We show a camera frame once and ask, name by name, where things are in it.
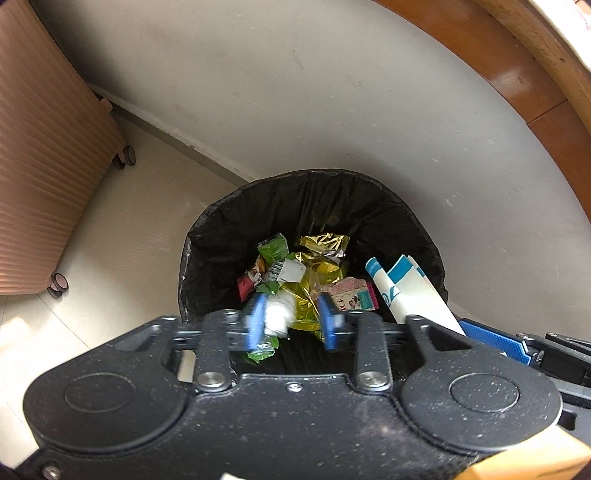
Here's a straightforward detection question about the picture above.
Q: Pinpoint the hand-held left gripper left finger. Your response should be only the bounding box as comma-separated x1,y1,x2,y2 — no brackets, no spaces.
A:
111,295,269,393

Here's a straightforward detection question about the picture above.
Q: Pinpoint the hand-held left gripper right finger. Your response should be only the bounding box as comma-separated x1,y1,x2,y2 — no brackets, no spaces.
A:
318,295,490,393

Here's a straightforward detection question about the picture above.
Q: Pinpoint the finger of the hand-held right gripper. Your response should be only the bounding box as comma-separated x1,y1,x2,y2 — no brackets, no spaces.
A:
461,318,536,365

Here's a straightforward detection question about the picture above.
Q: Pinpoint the white tissue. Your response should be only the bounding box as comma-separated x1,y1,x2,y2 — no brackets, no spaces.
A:
263,295,296,336

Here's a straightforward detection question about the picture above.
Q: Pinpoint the green and white wrapper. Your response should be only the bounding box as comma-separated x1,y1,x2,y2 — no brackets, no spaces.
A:
257,234,305,285
247,336,280,363

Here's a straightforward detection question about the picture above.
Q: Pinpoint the gold foil wrapper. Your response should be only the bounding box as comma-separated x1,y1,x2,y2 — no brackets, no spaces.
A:
300,234,350,260
281,258,347,334

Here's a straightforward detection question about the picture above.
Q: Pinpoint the pink snack packet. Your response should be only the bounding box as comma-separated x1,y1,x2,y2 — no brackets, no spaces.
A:
330,277,379,315

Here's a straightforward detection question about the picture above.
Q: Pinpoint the red snack packet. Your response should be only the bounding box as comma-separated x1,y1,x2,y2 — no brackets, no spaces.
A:
238,256,269,302

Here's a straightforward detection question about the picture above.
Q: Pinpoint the black lined trash bin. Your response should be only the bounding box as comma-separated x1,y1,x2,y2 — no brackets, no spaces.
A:
178,169,450,374

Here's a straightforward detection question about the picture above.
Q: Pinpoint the white and blue paper carton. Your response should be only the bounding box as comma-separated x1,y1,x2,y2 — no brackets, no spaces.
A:
366,254,467,337

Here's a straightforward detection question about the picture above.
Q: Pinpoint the tan board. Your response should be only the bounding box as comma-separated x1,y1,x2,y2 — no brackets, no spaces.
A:
455,415,591,480

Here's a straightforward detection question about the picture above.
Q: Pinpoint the ribbed pink suitcase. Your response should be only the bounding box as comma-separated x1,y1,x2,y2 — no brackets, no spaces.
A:
0,0,138,297

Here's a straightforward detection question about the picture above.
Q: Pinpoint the wooden bed frame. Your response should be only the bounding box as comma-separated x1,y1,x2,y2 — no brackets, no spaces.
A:
372,0,591,160

